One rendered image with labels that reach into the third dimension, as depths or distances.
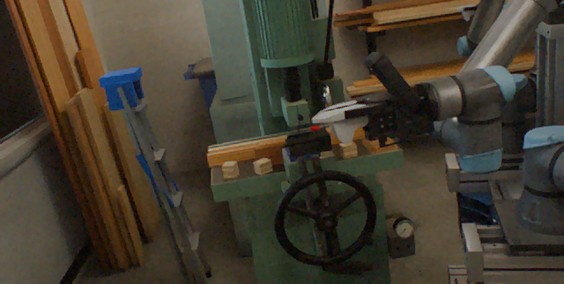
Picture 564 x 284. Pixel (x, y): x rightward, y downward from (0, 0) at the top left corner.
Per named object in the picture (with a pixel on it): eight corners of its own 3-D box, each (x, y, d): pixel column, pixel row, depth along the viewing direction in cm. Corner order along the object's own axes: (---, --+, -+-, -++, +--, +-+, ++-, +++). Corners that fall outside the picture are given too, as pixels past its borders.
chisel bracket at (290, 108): (289, 131, 156) (285, 106, 154) (284, 120, 170) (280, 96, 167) (312, 127, 157) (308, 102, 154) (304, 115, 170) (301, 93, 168)
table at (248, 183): (213, 217, 139) (209, 198, 137) (213, 176, 168) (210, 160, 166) (417, 178, 143) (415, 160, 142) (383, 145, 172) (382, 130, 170)
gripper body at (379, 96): (376, 149, 82) (441, 133, 84) (369, 100, 80) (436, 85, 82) (360, 139, 89) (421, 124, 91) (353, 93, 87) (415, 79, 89)
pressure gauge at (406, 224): (396, 245, 153) (394, 222, 150) (392, 239, 156) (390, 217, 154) (415, 241, 153) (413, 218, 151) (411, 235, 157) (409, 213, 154)
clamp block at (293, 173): (290, 193, 140) (285, 164, 137) (284, 175, 152) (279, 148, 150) (340, 183, 141) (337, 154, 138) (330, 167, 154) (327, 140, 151)
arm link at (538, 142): (554, 167, 120) (555, 115, 116) (597, 188, 107) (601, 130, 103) (511, 177, 118) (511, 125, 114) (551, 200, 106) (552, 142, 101)
